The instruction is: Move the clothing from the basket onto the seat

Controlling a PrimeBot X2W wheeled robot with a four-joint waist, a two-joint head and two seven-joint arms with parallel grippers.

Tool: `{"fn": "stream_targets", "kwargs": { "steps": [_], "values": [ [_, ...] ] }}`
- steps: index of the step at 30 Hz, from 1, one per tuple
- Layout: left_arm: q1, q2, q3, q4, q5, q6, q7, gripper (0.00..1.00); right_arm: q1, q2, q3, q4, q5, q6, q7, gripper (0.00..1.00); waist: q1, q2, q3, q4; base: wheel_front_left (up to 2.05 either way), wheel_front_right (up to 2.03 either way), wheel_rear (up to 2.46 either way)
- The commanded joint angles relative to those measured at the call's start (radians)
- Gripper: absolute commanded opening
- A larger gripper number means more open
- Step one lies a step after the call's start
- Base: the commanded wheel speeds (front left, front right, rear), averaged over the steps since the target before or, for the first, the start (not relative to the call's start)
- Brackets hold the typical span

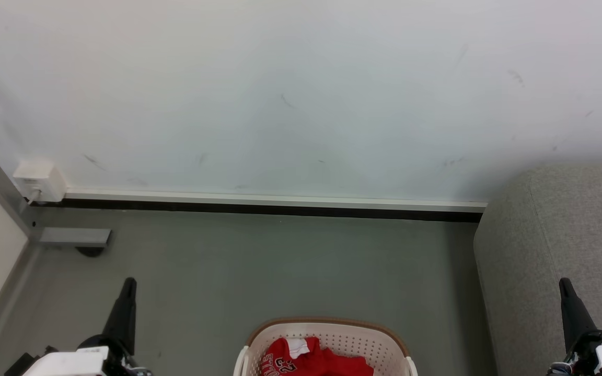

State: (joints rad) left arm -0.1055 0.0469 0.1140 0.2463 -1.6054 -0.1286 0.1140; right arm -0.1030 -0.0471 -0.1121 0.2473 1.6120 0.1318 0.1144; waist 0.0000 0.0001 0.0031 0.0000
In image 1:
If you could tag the white and black baseboard strip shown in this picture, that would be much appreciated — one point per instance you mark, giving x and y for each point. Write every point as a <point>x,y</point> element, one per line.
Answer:
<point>280,204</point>

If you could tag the grey fabric sofa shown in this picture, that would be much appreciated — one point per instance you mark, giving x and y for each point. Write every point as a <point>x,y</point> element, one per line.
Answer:
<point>557,235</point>

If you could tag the grey metal frame post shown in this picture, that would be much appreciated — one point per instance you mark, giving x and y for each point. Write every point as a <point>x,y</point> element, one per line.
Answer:
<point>73,236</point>

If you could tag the white wall power adapter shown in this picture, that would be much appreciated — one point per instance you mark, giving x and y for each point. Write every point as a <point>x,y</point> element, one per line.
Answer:
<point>39,180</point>

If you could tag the cream perforated laundry basket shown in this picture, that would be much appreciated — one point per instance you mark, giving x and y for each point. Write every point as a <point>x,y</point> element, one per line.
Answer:
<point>353,339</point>

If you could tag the black round right gripper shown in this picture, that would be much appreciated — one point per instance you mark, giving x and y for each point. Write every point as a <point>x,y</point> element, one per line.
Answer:
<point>580,355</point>

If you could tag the left wrist white camera bracket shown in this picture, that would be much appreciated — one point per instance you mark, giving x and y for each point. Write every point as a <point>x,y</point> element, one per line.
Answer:
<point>66,363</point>

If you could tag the red basketball jersey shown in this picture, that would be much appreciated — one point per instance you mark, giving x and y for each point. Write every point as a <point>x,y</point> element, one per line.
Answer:
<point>327,363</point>

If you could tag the black caster wheel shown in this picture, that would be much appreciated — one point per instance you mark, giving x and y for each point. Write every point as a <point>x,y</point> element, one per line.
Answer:
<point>90,251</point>

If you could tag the black round left gripper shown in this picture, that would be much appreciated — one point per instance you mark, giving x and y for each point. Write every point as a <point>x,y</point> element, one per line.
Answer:
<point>120,357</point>

